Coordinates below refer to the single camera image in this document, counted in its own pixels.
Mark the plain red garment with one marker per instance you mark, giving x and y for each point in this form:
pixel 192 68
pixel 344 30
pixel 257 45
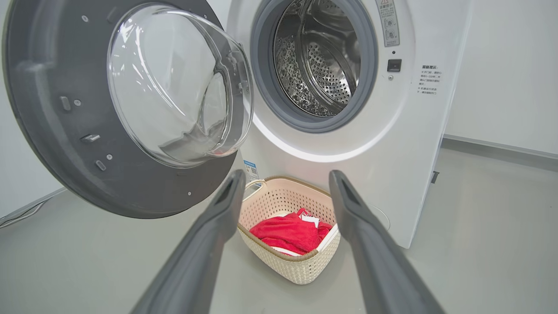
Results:
pixel 287 233

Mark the small printed text sticker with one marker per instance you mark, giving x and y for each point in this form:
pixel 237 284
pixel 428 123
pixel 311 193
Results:
pixel 429 80

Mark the steel washing machine drum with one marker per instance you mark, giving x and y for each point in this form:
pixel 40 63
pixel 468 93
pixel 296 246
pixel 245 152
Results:
pixel 322 74

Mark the white front-load washing machine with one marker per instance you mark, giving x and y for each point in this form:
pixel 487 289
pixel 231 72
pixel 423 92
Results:
pixel 414 152

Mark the blue energy label sticker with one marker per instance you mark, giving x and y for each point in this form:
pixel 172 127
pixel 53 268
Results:
pixel 251 171

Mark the red printed basketball jersey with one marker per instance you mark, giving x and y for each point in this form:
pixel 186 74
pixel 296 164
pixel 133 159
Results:
pixel 304 212

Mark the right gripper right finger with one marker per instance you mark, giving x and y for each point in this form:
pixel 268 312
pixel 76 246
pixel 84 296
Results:
pixel 375 261

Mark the round washing machine door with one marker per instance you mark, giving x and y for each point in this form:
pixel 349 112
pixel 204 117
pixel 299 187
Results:
pixel 65 144

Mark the grey warning label sticker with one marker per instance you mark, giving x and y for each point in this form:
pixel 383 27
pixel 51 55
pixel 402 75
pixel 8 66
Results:
pixel 388 22

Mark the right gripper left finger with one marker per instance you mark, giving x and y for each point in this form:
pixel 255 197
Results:
pixel 200 261

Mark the cream perforated laundry basket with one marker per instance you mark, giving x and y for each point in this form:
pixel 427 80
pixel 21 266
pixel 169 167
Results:
pixel 283 196

